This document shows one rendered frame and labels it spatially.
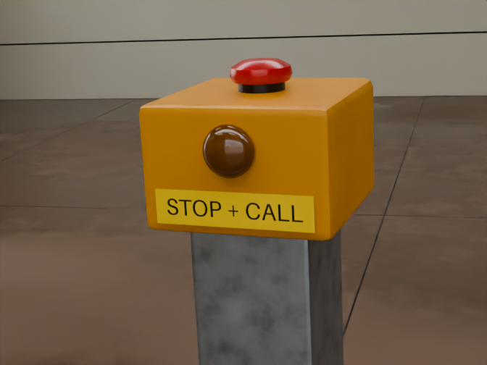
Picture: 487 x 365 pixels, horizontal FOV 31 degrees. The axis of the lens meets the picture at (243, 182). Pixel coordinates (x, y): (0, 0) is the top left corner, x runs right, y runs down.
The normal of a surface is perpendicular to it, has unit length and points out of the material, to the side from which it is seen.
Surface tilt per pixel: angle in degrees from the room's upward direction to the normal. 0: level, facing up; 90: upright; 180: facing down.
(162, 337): 0
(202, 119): 90
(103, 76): 90
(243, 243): 90
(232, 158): 94
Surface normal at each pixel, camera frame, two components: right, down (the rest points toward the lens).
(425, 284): -0.05, -0.97
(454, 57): -0.25, 0.25
